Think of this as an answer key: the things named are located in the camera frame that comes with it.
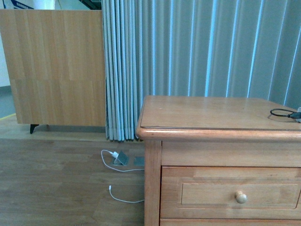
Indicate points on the wooden drawer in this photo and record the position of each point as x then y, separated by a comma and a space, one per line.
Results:
209, 192
228, 222

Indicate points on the wooden drawer knob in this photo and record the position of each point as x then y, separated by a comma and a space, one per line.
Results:
241, 197

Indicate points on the closed metal floor socket cover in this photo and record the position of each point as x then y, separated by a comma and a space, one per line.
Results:
139, 161

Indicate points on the white charger plug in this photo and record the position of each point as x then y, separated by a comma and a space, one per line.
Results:
114, 154

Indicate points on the open metal floor socket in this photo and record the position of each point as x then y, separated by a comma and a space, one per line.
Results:
122, 159

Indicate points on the wooden nightstand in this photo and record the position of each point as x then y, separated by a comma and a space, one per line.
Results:
212, 132

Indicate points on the grey pleated curtain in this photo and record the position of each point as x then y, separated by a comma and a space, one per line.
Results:
206, 48

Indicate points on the light wooden cabinet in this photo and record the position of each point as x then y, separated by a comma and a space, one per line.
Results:
55, 61

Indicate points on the black cabinet leg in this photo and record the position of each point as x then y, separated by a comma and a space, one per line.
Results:
32, 127

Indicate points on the white device on nightstand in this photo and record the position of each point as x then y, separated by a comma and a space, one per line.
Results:
299, 115

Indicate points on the white plant pot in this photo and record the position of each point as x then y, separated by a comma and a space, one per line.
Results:
44, 4

